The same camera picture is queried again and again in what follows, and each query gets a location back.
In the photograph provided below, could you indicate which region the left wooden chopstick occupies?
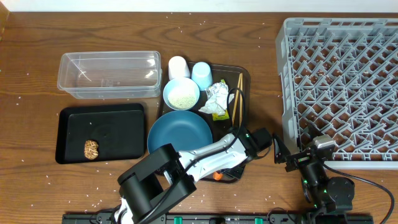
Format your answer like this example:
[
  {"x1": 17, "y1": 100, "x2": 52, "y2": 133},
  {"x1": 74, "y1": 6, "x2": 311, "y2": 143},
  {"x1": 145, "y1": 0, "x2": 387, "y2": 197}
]
[{"x1": 231, "y1": 73, "x2": 243, "y2": 126}]

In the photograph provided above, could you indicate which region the clear plastic container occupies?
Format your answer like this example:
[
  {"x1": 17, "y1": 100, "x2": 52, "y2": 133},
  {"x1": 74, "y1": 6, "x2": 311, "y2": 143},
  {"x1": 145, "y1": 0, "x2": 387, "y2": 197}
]
[{"x1": 57, "y1": 51, "x2": 162, "y2": 100}]

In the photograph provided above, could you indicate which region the light blue plastic cup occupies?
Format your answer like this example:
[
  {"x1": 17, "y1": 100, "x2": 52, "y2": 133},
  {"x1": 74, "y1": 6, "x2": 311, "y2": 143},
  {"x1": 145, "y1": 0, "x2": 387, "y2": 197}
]
[{"x1": 191, "y1": 62, "x2": 213, "y2": 91}]

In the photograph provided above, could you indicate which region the brown food scrap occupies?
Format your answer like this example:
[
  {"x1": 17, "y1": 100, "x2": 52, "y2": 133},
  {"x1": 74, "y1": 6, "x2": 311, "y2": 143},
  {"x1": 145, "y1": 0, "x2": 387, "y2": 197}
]
[{"x1": 84, "y1": 140, "x2": 99, "y2": 160}]

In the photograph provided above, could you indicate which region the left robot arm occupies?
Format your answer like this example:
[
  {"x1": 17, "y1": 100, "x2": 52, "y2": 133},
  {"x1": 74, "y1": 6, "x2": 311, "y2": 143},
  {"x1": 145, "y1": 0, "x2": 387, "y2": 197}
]
[{"x1": 113, "y1": 128, "x2": 272, "y2": 223}]

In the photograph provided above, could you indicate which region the white plastic cup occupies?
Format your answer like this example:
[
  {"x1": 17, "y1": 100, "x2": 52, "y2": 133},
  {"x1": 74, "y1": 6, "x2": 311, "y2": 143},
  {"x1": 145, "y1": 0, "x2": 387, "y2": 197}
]
[{"x1": 168, "y1": 56, "x2": 191, "y2": 80}]

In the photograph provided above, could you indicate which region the dark blue plate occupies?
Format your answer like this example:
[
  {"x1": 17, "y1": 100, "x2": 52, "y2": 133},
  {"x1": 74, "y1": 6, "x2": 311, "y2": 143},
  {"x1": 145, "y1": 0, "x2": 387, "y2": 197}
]
[{"x1": 147, "y1": 111, "x2": 213, "y2": 154}]

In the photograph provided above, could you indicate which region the orange carrot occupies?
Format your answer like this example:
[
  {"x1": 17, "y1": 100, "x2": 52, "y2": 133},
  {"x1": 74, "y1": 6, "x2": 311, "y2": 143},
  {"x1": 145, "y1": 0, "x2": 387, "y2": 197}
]
[{"x1": 213, "y1": 171, "x2": 223, "y2": 181}]

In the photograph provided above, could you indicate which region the light blue rice bowl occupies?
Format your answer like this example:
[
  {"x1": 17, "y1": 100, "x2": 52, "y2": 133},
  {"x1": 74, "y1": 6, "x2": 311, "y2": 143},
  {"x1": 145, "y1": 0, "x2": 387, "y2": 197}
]
[{"x1": 163, "y1": 77, "x2": 200, "y2": 110}]

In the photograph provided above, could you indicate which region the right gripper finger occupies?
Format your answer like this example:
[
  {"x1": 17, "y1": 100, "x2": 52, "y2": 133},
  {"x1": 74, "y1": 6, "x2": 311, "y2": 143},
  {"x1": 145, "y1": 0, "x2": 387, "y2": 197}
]
[
  {"x1": 307, "y1": 123, "x2": 323, "y2": 140},
  {"x1": 272, "y1": 134, "x2": 291, "y2": 164}
]

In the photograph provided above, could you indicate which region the grey dishwasher rack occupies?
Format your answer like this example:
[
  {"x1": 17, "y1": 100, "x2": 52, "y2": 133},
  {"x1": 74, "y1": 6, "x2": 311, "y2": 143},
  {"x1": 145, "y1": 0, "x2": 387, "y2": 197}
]
[{"x1": 275, "y1": 17, "x2": 397, "y2": 170}]

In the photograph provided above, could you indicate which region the crumpled white paper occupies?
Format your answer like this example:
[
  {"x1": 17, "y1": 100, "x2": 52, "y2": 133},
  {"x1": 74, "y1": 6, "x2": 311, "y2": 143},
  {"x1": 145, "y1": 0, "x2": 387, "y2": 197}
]
[{"x1": 199, "y1": 82, "x2": 234, "y2": 116}]

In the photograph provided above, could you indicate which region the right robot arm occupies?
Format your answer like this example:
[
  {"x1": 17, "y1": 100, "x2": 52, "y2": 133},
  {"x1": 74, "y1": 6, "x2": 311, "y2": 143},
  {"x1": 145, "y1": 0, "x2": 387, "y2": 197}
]
[{"x1": 272, "y1": 124, "x2": 354, "y2": 223}]

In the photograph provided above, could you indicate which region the black plastic tray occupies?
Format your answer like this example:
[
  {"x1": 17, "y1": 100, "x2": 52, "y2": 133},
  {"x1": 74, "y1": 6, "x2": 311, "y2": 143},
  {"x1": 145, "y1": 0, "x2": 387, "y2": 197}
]
[{"x1": 55, "y1": 103, "x2": 146, "y2": 164}]

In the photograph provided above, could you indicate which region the brown serving tray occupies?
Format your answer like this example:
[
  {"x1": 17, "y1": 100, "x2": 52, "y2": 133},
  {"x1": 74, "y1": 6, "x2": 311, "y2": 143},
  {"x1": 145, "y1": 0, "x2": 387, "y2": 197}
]
[{"x1": 155, "y1": 62, "x2": 251, "y2": 184}]

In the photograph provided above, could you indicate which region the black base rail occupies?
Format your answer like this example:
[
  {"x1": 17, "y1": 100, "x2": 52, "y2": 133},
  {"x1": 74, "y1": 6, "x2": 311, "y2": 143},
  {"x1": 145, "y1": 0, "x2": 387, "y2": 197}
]
[{"x1": 61, "y1": 212, "x2": 374, "y2": 224}]

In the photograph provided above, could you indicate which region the yellow green wrapper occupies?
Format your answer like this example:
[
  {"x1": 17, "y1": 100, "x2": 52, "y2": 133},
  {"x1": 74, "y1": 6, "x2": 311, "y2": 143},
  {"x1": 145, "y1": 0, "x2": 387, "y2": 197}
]
[{"x1": 212, "y1": 79, "x2": 229, "y2": 121}]

